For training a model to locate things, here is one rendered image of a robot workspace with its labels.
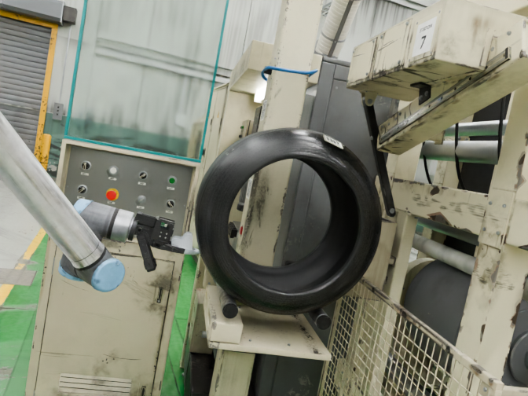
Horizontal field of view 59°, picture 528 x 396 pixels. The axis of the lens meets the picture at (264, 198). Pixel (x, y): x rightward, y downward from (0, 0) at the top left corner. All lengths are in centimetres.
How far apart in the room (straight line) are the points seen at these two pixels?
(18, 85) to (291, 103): 904
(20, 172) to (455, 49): 101
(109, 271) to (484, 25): 108
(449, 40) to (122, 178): 136
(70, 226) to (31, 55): 931
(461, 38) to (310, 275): 88
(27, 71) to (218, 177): 924
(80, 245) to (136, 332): 96
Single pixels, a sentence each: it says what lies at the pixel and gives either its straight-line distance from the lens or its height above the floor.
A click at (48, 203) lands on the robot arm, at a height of 115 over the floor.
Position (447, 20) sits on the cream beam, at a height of 173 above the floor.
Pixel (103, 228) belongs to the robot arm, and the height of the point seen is 107.
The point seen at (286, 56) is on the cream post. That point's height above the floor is 170.
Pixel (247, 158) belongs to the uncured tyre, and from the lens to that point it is 128.
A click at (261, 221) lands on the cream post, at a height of 112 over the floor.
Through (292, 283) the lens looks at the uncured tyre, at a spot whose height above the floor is 94.
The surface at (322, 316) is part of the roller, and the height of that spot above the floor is 92.
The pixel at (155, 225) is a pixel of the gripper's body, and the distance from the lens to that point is 137.
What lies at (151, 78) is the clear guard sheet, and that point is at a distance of 201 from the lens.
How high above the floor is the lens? 135
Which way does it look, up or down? 5 degrees down
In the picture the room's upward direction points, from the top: 11 degrees clockwise
